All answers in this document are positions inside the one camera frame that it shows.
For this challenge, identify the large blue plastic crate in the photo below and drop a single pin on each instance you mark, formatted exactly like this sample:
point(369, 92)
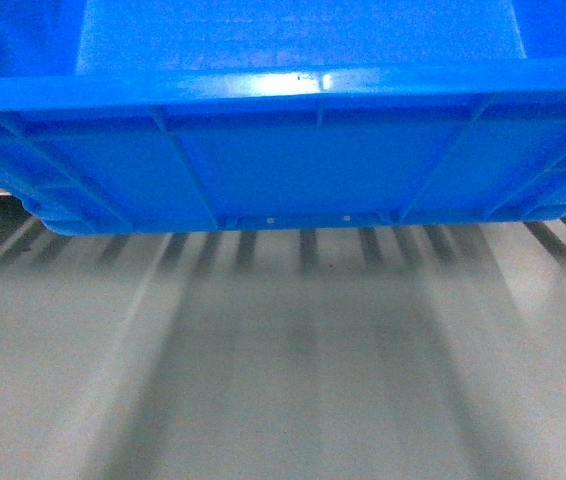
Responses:
point(175, 116)

